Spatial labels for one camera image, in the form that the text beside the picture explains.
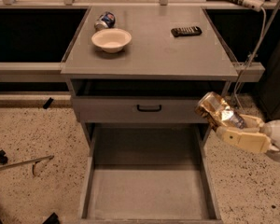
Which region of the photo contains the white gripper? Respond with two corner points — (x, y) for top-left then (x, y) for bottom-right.
(216, 114), (280, 153)

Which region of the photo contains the crushed orange soda can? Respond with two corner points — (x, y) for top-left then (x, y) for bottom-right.
(195, 91), (247, 129)

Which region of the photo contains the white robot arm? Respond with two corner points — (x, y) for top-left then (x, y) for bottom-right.
(216, 115), (280, 163)

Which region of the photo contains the open grey bottom drawer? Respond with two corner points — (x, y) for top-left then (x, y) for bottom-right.
(78, 124), (223, 224)

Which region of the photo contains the grey drawer cabinet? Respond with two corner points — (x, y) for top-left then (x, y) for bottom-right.
(62, 4), (237, 140)

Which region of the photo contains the blue pepsi can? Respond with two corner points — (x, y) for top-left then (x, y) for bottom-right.
(94, 11), (116, 31)

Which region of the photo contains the black remote control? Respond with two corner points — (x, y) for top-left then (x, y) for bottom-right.
(171, 26), (202, 37)

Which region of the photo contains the white bowl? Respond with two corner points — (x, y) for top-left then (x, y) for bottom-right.
(91, 28), (132, 53)

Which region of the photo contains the metal rod on floor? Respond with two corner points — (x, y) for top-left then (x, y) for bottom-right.
(0, 155), (54, 171)

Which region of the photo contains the small black block on floor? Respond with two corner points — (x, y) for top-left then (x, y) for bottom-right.
(43, 97), (54, 109)

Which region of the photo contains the black object at bottom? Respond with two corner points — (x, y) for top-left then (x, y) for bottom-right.
(42, 213), (60, 224)

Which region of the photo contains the black object at left edge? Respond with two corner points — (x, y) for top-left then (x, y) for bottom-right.
(0, 150), (8, 164)

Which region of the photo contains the closed drawer with black handle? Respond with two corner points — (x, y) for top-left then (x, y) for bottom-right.
(72, 97), (206, 124)

